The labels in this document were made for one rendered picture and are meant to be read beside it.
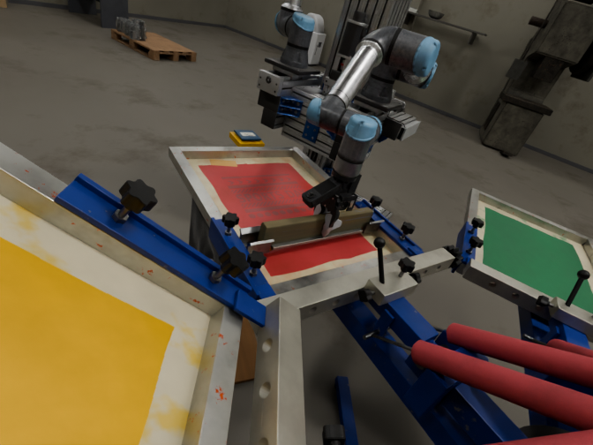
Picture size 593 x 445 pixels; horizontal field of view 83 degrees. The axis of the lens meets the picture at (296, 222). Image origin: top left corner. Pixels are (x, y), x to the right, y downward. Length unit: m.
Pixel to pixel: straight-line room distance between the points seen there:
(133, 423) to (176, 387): 0.07
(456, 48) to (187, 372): 9.32
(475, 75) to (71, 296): 9.29
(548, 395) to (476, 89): 8.98
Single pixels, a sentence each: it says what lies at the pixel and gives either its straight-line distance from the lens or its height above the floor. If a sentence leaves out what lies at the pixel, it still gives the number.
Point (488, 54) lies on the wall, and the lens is 9.43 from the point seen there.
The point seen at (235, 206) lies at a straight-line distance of 1.13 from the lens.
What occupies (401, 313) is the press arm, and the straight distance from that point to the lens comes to 0.84.
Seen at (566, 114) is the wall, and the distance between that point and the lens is 9.46.
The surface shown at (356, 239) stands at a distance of 1.15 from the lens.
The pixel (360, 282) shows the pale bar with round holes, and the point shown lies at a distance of 0.86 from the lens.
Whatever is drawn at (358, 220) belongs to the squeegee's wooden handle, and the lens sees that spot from 1.11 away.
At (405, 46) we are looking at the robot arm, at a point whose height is 1.52.
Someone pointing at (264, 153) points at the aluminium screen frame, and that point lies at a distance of 1.50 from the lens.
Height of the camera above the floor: 1.58
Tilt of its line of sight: 34 degrees down
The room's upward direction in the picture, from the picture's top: 17 degrees clockwise
